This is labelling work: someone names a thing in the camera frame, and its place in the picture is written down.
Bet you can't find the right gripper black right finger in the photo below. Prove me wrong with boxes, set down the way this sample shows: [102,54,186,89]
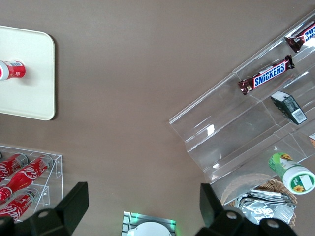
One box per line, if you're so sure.
[194,182,262,236]

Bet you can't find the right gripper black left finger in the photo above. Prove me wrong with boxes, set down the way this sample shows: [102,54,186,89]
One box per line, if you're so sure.
[14,181,90,236]

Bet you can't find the light wicker basket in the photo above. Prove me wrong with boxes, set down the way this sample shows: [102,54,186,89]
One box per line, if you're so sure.
[220,172,299,228]

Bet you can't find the beige plastic tray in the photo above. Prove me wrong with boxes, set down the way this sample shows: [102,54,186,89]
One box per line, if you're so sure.
[0,25,56,121]

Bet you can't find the clear acrylic bottle rack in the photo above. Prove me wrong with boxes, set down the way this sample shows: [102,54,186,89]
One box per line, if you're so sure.
[0,144,64,223]

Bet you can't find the silver foil snack bag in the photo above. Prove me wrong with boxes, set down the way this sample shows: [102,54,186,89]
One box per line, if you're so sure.
[248,188,298,209]
[235,195,295,226]

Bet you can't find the red cola bottle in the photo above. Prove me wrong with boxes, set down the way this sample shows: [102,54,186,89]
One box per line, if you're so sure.
[0,187,40,223]
[0,154,54,205]
[0,152,30,184]

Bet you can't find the clear acrylic stepped stand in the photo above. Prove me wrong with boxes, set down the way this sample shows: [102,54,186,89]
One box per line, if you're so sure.
[168,9,315,205]

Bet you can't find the green white drink bottle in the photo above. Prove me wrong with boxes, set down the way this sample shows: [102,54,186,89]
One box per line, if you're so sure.
[267,152,315,197]

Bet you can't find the small black carton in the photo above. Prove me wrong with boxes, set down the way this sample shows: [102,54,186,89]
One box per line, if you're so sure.
[270,90,308,125]

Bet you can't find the Snickers chocolate bar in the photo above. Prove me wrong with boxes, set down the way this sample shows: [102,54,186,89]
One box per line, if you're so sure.
[284,21,315,54]
[237,54,295,97]

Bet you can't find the red white yogurt cup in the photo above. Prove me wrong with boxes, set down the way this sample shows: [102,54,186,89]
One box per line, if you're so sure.
[0,59,27,82]

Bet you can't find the aluminium arm base plate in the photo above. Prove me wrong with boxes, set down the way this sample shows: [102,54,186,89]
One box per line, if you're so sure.
[121,210,177,236]

